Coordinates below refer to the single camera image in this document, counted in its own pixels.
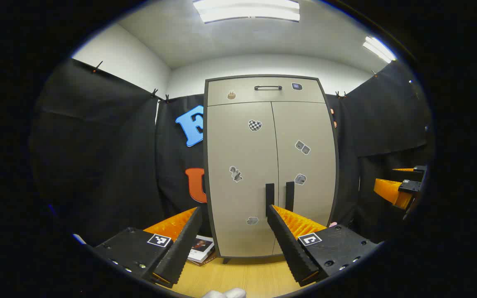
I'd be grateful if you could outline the black backdrop cloth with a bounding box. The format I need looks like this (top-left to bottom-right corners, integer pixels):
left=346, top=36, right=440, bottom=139
left=29, top=58, right=434, bottom=249

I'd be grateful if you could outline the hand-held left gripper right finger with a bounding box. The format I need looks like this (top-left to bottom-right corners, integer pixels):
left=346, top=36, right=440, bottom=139
left=267, top=204, right=382, bottom=287

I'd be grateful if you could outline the heart-sticker beige cabinet door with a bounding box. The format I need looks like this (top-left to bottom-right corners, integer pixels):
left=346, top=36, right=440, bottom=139
left=207, top=102, right=280, bottom=258

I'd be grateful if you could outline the beige double-door shoe cabinet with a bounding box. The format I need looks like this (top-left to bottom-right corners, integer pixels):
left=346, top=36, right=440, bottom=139
left=203, top=74, right=340, bottom=264

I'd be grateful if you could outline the beige cabinet drawer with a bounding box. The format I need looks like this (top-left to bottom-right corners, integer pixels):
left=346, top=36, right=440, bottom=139
left=207, top=77, right=326, bottom=106

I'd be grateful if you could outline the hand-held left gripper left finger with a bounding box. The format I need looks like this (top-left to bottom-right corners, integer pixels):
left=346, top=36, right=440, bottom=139
left=94, top=206, right=203, bottom=289

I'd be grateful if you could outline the beige shoe cabinet door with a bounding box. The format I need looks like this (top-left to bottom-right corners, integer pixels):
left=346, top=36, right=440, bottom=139
left=271, top=101, right=337, bottom=255

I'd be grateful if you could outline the ceiling light panel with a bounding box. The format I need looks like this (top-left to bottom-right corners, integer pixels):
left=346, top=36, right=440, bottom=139
left=363, top=36, right=397, bottom=63
left=193, top=0, right=300, bottom=24

